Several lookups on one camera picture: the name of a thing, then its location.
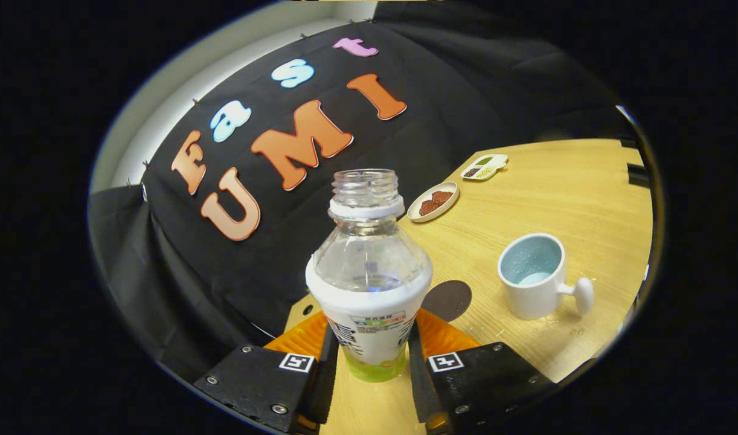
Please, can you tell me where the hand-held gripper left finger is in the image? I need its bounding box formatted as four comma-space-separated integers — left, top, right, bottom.
194, 309, 339, 434

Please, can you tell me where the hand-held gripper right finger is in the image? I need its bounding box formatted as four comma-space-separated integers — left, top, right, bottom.
407, 308, 557, 433

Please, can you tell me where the dark brown round coaster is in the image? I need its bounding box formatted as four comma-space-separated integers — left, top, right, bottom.
422, 280, 473, 323

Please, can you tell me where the clear juice bottle white label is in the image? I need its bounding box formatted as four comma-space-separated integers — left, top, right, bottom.
305, 169, 434, 383

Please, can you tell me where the white cup blue inside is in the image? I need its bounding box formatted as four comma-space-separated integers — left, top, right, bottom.
497, 233, 595, 321

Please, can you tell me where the beige round plate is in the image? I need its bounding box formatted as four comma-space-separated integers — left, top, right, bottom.
406, 181, 460, 223

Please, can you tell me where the white divided snack dish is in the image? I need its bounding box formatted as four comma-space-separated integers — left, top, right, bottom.
460, 153, 509, 181

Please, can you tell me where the wooden table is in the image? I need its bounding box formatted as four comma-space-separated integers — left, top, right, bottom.
281, 139, 653, 435

